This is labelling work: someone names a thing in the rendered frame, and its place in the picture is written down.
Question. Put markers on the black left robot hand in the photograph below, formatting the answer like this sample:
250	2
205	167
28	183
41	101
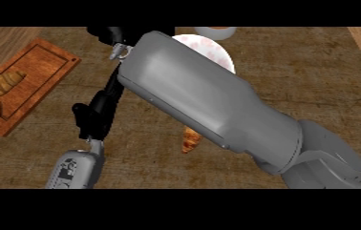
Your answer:
99	113

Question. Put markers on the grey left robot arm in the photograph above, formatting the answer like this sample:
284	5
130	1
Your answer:
74	170

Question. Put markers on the white bowl with pink pattern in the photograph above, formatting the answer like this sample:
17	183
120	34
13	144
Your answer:
211	49

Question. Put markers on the pale grey round container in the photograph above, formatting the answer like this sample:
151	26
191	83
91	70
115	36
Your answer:
216	32

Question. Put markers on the golden brown croissant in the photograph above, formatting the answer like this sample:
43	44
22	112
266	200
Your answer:
189	141
9	81

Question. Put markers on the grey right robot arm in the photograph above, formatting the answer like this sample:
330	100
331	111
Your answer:
196	90

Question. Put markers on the brown wooden cutting board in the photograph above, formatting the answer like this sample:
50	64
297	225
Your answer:
40	71

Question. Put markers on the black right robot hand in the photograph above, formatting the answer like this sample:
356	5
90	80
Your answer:
121	34

